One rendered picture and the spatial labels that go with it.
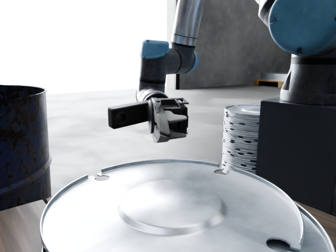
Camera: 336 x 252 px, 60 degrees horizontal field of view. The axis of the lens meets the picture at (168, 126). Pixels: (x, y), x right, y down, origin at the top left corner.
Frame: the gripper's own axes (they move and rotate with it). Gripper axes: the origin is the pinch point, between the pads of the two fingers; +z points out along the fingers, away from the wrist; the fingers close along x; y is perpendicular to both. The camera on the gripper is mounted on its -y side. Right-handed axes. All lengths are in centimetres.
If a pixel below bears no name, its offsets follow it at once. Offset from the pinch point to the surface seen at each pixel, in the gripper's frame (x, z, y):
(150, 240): 1.2, 26.2, -6.2
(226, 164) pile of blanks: 43, -69, 44
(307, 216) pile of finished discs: 2.1, 24.5, 12.3
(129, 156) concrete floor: 51, -104, 1
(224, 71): 59, -503, 221
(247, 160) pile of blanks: 37, -60, 50
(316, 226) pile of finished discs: 1.9, 26.4, 12.0
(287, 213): 1.4, 24.4, 9.7
